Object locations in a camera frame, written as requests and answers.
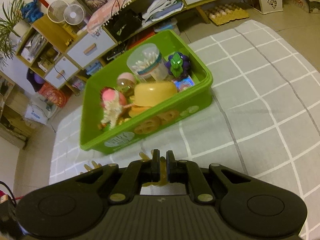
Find translucent brown toy hand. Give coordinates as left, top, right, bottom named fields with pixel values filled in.
left=139, top=149, right=169, bottom=187
left=80, top=160, right=102, bottom=174

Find yellow plastic cup toy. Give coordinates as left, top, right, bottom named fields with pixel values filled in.
left=132, top=81, right=178, bottom=107

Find orange round lid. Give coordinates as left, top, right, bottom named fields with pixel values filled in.
left=128, top=106, right=150, bottom=118

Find green plastic bin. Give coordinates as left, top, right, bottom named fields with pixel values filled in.
left=80, top=30, right=213, bottom=154

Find grey checked table cloth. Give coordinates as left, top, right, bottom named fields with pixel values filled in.
left=49, top=20, right=319, bottom=239

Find pink capsule toy ball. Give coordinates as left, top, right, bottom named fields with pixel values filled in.
left=117, top=72, right=137, bottom=93

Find purple toy grapes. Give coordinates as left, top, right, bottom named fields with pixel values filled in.
left=165, top=52, right=191, bottom=81

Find clear cotton swab jar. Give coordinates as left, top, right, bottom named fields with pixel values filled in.
left=126, top=43, right=169, bottom=82

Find red storage box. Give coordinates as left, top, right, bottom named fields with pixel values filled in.
left=126, top=27, right=156, bottom=50

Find black bag on shelf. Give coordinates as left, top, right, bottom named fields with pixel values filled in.
left=104, top=9, right=143, bottom=42

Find egg tray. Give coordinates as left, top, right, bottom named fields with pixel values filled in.
left=204, top=3, right=249, bottom=26

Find wooden cabinet with white drawers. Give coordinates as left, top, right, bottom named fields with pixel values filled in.
left=15, top=0, right=293, bottom=95

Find white desk fan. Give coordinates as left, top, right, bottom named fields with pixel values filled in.
left=47, top=0, right=85, bottom=25

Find white patterned storage box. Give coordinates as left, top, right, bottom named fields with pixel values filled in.
left=244, top=0, right=283, bottom=15

